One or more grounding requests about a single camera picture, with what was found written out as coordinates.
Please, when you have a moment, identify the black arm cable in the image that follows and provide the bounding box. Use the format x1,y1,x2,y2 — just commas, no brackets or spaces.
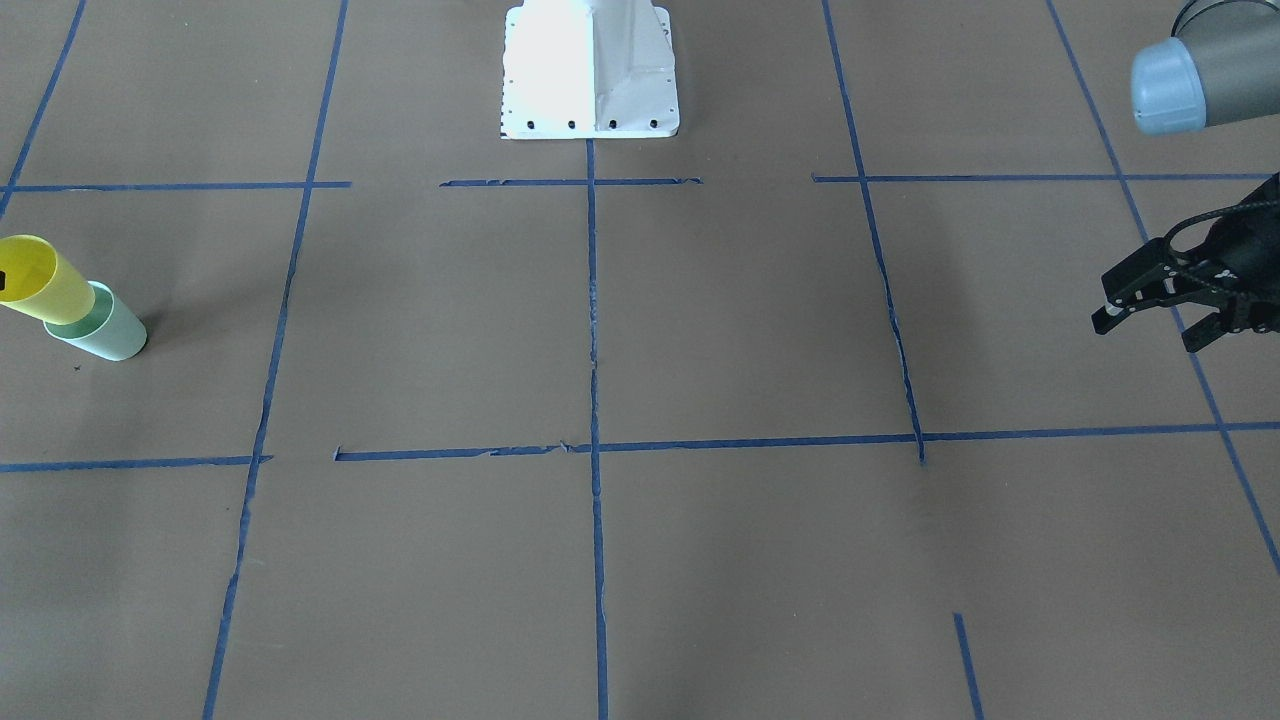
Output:
1162,196,1280,259

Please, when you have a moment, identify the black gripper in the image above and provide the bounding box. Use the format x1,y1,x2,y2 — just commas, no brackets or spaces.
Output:
1091,176,1279,354

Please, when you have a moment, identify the light green plastic cup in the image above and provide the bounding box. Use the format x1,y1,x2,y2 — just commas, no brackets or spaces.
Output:
44,281,148,363

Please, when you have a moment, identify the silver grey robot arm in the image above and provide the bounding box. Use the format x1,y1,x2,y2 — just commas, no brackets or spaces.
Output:
1091,1,1279,354

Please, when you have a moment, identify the yellow plastic cup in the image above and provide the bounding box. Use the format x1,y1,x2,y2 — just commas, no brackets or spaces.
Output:
1,234,95,324

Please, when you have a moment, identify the white metal mount base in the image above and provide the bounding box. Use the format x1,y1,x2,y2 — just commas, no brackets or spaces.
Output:
500,1,681,141

